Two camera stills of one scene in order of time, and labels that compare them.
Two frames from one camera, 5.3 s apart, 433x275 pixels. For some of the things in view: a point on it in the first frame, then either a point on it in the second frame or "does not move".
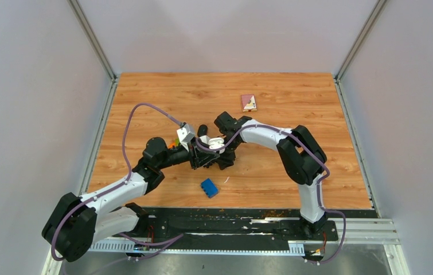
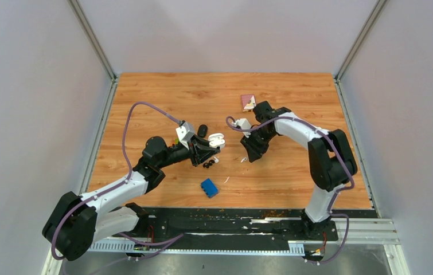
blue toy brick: (209, 188) does not move
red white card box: (248, 102) does not move
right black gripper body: (229, 156) → (258, 140)
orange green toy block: (176, 144) does not move
